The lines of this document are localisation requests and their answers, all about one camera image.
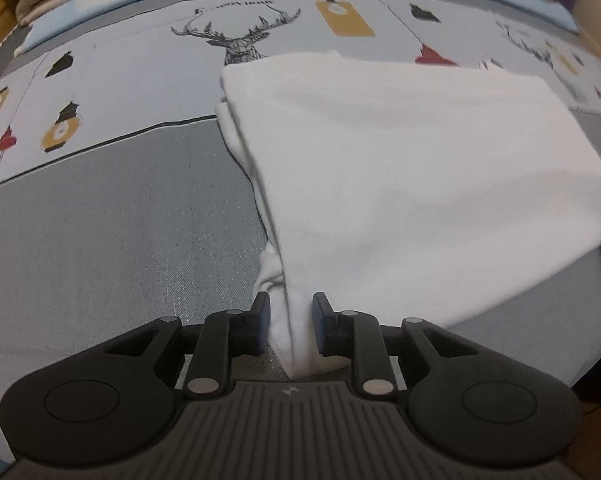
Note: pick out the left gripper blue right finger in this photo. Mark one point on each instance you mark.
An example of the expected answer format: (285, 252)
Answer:
(358, 337)

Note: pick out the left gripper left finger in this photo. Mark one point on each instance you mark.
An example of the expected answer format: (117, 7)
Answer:
(222, 337)

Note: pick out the white long sleeve shirt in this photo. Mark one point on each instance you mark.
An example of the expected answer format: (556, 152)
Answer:
(402, 189)

